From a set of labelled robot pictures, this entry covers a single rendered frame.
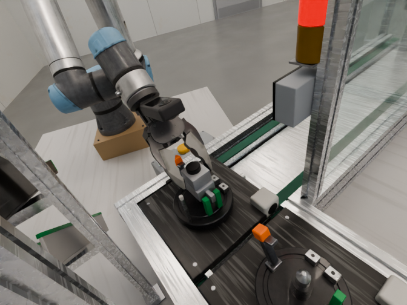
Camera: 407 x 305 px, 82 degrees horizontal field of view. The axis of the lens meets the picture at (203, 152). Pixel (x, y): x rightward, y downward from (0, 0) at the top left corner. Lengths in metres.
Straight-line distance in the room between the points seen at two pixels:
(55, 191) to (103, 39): 0.33
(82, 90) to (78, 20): 6.44
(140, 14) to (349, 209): 6.61
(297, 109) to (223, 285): 0.32
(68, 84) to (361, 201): 0.78
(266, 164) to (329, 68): 0.38
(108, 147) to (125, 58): 0.52
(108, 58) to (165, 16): 6.45
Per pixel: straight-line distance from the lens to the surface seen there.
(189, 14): 7.04
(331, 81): 0.39
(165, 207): 0.58
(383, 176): 0.81
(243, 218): 0.52
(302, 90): 0.38
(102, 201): 0.85
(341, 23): 0.37
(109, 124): 0.96
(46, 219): 0.93
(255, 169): 0.69
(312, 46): 0.38
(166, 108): 0.39
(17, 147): 0.29
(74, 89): 0.64
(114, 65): 0.52
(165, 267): 0.53
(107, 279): 0.69
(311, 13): 0.37
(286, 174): 0.68
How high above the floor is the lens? 1.41
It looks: 40 degrees down
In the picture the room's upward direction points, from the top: 14 degrees counter-clockwise
